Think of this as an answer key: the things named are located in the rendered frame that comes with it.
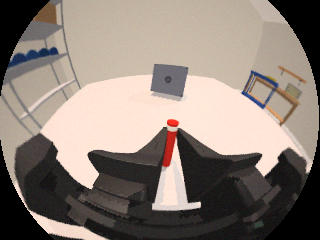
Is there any dark grey sloped panel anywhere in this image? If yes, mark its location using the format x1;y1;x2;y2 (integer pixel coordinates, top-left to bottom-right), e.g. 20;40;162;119
151;64;188;97

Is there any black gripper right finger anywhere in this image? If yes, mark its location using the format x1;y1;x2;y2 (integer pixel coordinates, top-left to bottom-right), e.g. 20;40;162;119
176;127;263;204

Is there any red peg with white band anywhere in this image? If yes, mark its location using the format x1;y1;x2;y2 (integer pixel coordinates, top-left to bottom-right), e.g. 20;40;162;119
163;120;179;167

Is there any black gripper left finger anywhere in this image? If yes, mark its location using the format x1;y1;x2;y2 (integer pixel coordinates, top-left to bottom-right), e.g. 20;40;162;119
87;127;168;204

